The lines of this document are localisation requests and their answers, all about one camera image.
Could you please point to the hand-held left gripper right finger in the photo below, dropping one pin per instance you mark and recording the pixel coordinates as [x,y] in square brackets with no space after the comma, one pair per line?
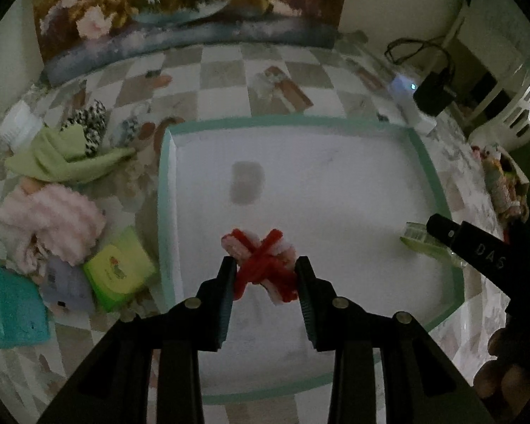
[307,304]

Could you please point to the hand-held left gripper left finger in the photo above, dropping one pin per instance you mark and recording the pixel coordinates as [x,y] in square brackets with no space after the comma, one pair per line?
[225,302]

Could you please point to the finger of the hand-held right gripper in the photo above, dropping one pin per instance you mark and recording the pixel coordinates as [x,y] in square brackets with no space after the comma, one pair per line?
[438,228]

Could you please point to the clear-wrapped green packet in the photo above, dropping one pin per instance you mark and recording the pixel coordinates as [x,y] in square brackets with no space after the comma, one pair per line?
[419,239]

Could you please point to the red and white chenille toy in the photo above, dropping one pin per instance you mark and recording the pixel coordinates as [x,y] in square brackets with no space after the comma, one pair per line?
[265,265]

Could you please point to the yellow-green tissue packet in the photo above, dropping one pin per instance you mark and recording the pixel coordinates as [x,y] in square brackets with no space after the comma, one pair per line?
[119,269]

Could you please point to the white box with green rim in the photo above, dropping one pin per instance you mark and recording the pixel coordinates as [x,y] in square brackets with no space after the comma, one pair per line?
[291,185]

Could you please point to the pink fluffy cloth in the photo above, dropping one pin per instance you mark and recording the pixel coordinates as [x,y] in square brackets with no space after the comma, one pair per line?
[57,221]

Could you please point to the light green cloth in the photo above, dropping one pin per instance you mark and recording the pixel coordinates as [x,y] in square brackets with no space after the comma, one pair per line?
[66,159]

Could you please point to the lavender soft pouch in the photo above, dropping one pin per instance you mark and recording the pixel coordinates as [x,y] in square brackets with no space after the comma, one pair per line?
[66,282]

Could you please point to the person's right hand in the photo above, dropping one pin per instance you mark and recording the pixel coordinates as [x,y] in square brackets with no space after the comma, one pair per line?
[499,380]

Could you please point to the colourful patterned cloth item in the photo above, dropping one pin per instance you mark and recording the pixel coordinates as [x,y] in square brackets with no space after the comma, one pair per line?
[503,181]

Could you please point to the black power adapter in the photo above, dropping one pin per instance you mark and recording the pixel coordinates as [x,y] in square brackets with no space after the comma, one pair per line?
[433,92]

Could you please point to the white power strip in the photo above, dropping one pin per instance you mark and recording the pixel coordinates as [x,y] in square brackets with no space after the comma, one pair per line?
[408,92]

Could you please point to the white laundry basket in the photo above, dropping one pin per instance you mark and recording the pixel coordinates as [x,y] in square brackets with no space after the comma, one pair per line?
[516,97]

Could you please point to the teal cloth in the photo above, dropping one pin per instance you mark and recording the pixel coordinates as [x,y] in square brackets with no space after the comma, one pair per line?
[9,304]

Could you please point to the black and white scrunchie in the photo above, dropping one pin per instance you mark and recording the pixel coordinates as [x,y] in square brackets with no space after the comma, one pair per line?
[90,123]

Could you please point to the checkered tablecloth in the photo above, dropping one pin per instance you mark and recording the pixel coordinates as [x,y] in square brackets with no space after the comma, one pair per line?
[229,75]

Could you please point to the floral painting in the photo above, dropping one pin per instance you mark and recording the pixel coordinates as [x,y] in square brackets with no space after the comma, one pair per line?
[181,4]

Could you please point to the white shelf frame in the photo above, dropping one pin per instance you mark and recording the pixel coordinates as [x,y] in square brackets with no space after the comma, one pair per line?
[457,26]

